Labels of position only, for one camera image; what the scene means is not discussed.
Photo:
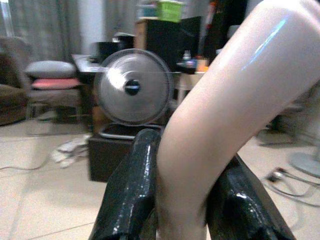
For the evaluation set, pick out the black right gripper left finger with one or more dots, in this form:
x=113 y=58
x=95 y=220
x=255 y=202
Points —
x=127 y=197

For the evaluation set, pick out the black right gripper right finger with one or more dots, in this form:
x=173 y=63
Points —
x=240 y=207

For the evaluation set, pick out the grey round floor fan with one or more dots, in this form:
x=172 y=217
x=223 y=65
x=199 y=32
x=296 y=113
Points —
x=133 y=86

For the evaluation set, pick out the dark brown box stool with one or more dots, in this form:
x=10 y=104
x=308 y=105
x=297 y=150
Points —
x=107 y=157

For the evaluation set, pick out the grey round fan base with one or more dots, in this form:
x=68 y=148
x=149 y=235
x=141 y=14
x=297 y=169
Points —
x=307 y=160

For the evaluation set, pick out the white side table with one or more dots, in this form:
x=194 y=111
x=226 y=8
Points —
x=186 y=81

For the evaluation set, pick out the pink seat cushion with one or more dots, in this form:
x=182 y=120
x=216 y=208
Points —
x=55 y=83

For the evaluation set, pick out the dark low table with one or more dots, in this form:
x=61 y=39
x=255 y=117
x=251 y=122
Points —
x=83 y=67

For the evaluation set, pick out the grey seat cushion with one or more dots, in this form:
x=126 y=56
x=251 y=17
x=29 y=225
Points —
x=50 y=68

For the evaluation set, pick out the black cabinet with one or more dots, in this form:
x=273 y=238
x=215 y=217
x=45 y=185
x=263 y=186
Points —
x=172 y=42

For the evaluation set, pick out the brown sofa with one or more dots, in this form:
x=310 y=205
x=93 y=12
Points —
x=11 y=82

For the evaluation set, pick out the grey curtain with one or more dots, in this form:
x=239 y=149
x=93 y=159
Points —
x=40 y=27

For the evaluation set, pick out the green storage box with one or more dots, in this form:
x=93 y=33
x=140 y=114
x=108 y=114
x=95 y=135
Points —
x=168 y=10

